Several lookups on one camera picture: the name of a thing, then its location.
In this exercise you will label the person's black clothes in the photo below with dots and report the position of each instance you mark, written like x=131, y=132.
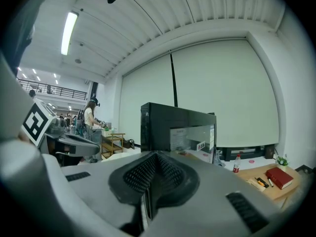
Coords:
x=14, y=28

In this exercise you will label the white storage box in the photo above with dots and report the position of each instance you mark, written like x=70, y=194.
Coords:
x=108, y=132

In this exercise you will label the orange black utility knife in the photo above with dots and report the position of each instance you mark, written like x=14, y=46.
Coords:
x=261, y=182

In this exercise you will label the small potted plant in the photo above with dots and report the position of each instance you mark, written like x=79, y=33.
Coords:
x=282, y=160

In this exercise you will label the person's left hand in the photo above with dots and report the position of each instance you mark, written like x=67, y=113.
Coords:
x=69, y=150

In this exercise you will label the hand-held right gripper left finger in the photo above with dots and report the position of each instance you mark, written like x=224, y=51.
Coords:
x=98, y=181

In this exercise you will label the round wooden table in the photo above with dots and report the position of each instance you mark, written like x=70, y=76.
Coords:
x=286, y=194

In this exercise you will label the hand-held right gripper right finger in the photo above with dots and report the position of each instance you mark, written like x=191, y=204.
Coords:
x=217, y=194

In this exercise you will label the ceiling light tube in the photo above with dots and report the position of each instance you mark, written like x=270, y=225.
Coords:
x=69, y=33

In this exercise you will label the canvas tote bag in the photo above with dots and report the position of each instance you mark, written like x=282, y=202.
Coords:
x=218, y=159

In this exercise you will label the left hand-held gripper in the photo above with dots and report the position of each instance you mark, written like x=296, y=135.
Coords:
x=35, y=122

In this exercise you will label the round ceiling fixture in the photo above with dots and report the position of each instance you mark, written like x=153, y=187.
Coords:
x=78, y=61

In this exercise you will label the black mezzanine railing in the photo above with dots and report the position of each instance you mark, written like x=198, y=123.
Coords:
x=61, y=91

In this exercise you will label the black computer monitor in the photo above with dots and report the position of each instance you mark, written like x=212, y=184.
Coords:
x=153, y=127

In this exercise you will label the dark handbag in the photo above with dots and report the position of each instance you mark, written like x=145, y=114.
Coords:
x=128, y=144

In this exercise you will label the wooden shelf cart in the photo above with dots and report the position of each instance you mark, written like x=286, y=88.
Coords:
x=112, y=146

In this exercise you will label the person's left forearm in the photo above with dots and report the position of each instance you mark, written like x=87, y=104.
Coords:
x=23, y=137

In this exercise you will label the red book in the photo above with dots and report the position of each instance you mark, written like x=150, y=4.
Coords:
x=279, y=178

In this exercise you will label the small black speaker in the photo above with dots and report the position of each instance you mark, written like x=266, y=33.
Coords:
x=269, y=151

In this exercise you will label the clear water bottle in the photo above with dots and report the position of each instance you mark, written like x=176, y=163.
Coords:
x=237, y=164

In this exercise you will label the white roller blind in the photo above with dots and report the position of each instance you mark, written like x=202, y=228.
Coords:
x=145, y=102
x=227, y=95

